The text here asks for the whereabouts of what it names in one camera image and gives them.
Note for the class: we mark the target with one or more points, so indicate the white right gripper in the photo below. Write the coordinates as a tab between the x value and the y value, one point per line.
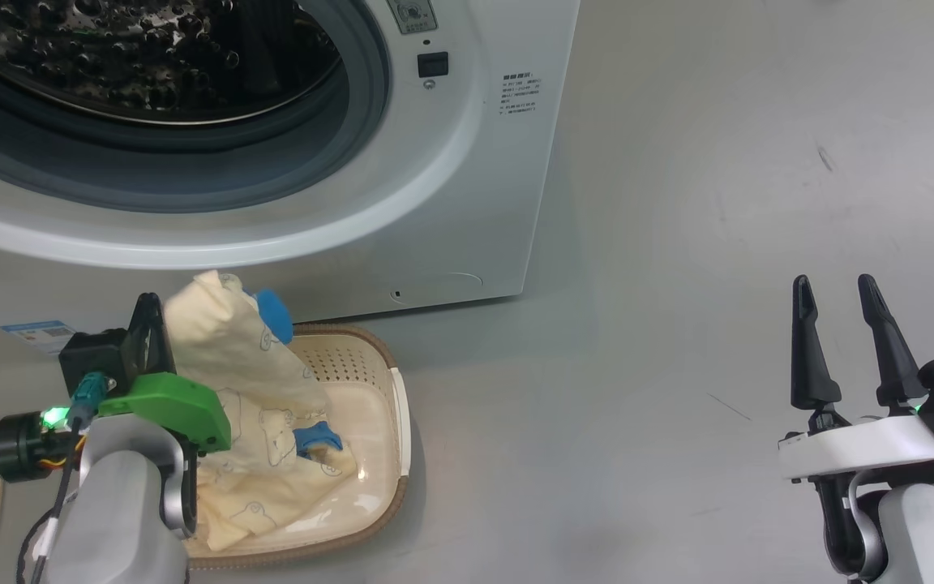
864	446

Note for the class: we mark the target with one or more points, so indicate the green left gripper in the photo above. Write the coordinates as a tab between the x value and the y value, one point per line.
179	405

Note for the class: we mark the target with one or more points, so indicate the cream bear-print garment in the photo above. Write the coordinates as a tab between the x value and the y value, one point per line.
224	341
272	478

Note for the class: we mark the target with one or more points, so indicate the cream perforated laundry basket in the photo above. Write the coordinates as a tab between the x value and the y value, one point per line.
370	422

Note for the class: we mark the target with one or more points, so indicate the white front-load washing machine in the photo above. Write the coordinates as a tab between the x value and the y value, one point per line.
451	203

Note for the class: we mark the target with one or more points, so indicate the blue energy label sticker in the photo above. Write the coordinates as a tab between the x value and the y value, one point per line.
39	334

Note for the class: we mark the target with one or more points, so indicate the black cylindrical wrist motor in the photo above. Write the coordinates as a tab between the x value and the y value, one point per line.
21	446

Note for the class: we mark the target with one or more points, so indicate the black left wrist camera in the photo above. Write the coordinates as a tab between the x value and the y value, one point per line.
94	353

